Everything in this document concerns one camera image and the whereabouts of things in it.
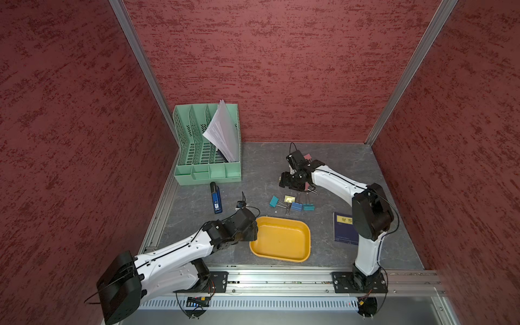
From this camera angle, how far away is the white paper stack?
0.92 metres

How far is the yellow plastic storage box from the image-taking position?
79 centimetres

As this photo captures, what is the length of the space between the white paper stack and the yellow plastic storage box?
14.8 inches
